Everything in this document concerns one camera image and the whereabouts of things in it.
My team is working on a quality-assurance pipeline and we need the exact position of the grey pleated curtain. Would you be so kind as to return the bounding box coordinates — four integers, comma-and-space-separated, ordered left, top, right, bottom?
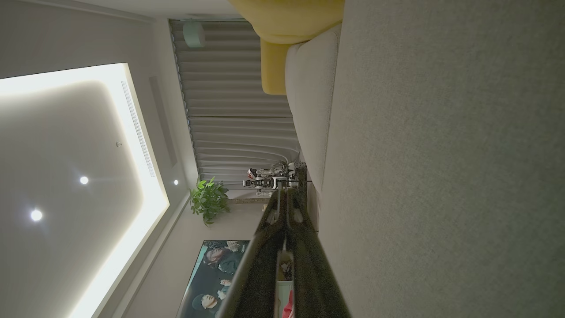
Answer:
169, 19, 305, 187

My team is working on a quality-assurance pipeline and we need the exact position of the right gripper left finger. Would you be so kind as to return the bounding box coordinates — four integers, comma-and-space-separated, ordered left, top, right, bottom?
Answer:
216, 190, 288, 318

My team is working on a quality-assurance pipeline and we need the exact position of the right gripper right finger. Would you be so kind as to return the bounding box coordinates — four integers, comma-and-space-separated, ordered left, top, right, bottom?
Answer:
287, 189, 352, 318

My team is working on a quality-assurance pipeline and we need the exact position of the white round device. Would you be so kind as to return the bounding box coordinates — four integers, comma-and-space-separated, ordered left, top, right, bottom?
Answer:
183, 20, 206, 49

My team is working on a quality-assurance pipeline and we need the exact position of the grey sofa back cushion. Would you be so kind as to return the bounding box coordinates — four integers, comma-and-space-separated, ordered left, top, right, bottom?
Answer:
285, 24, 343, 193

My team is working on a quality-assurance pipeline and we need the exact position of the yellow sofa cushion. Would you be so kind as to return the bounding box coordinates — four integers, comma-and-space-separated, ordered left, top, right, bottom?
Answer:
227, 0, 345, 96

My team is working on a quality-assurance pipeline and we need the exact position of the wall television screen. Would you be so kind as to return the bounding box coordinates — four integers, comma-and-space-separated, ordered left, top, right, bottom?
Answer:
177, 240, 251, 318

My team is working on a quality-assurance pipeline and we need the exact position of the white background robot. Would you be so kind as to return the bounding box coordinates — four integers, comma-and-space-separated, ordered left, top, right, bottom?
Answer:
242, 161, 308, 197

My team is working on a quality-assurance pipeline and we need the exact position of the green potted plant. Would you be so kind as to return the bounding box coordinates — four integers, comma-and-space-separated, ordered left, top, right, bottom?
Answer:
190, 177, 230, 227

